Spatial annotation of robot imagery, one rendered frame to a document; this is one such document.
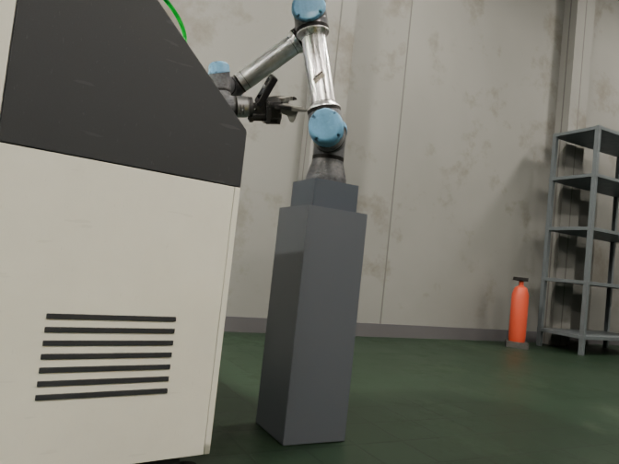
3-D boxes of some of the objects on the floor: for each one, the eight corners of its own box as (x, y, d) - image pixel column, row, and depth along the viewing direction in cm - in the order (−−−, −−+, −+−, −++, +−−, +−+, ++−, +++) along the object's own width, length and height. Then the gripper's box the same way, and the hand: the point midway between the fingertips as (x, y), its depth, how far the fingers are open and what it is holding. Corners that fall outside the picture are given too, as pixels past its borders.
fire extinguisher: (514, 344, 526) (519, 277, 529) (539, 350, 499) (544, 279, 503) (493, 343, 512) (499, 274, 516) (518, 349, 486) (523, 277, 490)
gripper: (243, 112, 197) (294, 113, 202) (252, 130, 180) (307, 130, 186) (244, 89, 192) (296, 91, 198) (253, 105, 176) (309, 107, 182)
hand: (302, 102), depth 191 cm, fingers open, 14 cm apart
